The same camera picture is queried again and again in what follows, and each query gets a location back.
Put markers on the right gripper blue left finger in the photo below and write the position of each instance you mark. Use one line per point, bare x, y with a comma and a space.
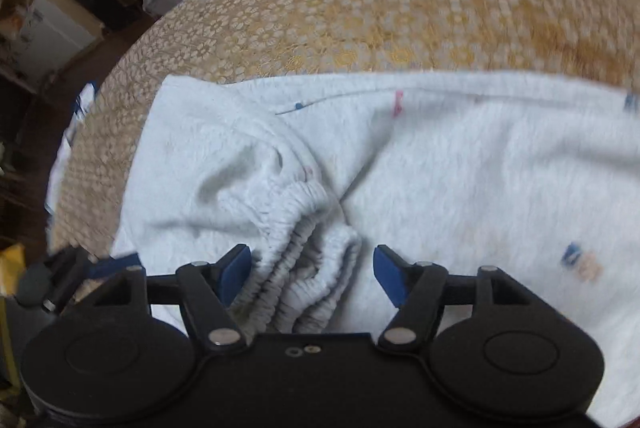
207, 292

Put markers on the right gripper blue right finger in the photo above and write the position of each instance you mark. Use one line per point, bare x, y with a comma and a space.
416, 292

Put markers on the light grey printed sweatpants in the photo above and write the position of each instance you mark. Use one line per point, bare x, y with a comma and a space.
537, 175

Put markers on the blue white polo shirt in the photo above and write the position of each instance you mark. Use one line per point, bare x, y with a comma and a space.
82, 105

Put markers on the gold floral lace tablecloth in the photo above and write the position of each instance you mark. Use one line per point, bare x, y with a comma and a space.
227, 41

